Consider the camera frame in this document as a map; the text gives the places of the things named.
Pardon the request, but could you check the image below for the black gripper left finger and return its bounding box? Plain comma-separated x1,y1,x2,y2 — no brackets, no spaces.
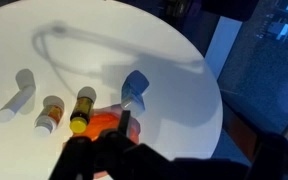
48,136,97,180

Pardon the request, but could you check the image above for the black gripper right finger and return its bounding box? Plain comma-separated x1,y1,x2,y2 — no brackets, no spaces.
97,110,175,180

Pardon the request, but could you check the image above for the yellow and brown bottle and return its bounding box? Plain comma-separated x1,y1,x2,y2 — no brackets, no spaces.
69,96,95,134

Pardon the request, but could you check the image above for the orange plastic bag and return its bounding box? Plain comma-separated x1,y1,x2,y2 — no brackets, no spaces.
62,103,142,179

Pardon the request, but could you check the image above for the white bottle with orange label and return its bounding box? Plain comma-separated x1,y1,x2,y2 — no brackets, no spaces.
33,103,65,138

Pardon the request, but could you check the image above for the tall white bottle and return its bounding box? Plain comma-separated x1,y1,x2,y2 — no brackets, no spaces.
0,84,37,123

